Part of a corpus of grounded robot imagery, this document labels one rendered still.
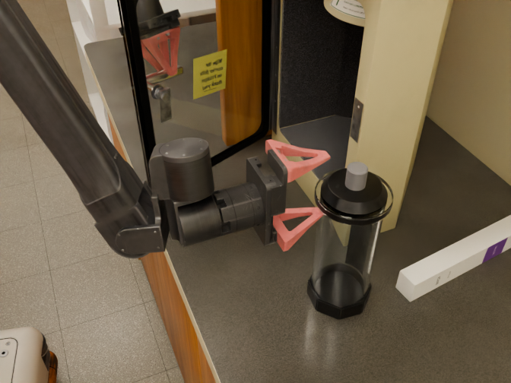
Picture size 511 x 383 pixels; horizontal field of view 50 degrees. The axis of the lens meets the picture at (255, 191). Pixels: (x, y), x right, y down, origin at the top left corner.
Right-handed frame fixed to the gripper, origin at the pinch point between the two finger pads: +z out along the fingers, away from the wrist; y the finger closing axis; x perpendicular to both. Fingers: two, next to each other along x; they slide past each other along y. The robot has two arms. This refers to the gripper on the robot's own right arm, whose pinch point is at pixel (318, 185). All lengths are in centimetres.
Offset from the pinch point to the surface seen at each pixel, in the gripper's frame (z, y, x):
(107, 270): -27, -119, 109
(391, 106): 16.9, 3.1, 9.2
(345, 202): 2.6, -1.7, -2.7
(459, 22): 55, -2, 39
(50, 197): -42, -118, 163
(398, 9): 14.9, 18.3, 9.1
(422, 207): 31.7, -25.0, 12.5
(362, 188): 5.8, -1.2, -1.6
